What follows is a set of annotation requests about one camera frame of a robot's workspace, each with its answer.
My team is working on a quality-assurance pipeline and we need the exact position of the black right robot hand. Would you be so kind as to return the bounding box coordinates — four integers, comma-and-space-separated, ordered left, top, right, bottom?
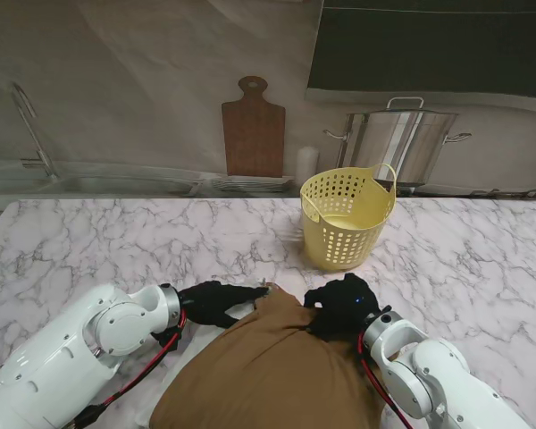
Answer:
303, 272, 383, 343

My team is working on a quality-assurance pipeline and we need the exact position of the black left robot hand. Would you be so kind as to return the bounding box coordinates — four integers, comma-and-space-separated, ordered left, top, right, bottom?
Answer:
178, 280, 272, 331

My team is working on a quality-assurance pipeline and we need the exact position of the white pillow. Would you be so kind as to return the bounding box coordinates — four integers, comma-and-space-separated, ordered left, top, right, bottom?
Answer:
136, 279, 278, 425

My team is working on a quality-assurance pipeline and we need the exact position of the brown pillowcase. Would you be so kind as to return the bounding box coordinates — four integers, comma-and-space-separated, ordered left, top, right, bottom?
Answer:
150, 285, 385, 429

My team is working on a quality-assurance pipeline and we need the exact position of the yellow perforated laundry basket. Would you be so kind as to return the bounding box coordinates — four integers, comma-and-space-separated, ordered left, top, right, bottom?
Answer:
299, 163, 398, 273

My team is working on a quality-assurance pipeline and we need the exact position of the white pillar candle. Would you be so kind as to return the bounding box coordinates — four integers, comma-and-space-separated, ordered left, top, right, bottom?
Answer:
297, 146, 319, 180

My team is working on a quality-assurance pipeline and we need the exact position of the steel kitchen sink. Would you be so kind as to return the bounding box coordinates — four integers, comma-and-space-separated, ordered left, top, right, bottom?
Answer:
0, 172, 202, 198

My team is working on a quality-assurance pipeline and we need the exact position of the large steel stock pot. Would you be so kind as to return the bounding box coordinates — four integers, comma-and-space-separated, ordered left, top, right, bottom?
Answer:
323, 97, 473, 187

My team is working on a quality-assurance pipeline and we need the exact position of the brown wooden cutting board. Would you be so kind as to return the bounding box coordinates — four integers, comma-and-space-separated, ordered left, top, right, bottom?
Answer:
221, 75, 287, 178

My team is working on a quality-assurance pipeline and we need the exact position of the black stove grate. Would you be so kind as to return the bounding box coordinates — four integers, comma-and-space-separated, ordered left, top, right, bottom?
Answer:
468, 187, 536, 200

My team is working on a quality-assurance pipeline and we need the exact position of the chrome kitchen faucet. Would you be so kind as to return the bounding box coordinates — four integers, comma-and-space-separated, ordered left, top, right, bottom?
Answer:
11, 80, 59, 180

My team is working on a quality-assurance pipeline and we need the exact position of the dark range hood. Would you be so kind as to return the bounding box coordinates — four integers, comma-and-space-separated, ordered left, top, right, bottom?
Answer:
306, 0, 536, 97

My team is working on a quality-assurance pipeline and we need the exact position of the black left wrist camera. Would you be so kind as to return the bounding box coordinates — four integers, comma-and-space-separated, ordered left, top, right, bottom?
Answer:
154, 330, 182, 354

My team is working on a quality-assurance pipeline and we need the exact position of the red black right arm cable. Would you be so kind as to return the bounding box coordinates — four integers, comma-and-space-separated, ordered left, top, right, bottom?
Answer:
356, 332, 412, 425

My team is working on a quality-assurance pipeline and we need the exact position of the red black arm cable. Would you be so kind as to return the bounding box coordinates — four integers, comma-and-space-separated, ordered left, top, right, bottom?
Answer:
66, 310, 188, 425
356, 332, 412, 425

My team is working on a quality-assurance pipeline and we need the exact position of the red black left arm cable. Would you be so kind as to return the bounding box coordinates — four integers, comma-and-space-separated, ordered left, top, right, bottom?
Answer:
66, 310, 188, 425

